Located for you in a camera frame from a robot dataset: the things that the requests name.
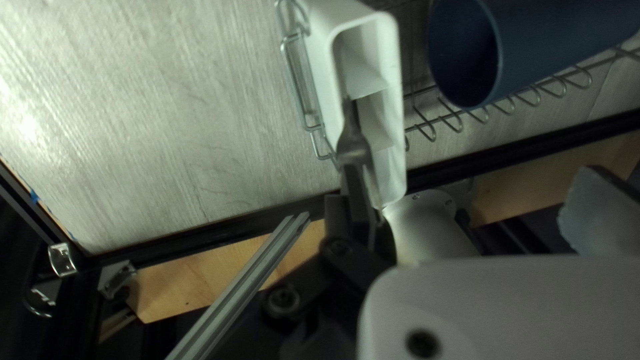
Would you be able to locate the white cutlery holder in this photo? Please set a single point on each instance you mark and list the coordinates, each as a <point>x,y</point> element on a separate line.
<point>320,50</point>

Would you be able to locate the dark blue cup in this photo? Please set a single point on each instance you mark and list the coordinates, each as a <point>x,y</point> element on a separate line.
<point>550,40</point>

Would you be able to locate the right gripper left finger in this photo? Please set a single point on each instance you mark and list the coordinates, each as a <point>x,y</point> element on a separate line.
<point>357,210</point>

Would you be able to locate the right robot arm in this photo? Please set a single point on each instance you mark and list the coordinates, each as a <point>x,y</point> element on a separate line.
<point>430,225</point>

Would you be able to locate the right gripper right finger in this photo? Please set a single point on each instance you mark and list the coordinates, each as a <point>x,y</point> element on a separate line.
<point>605,220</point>

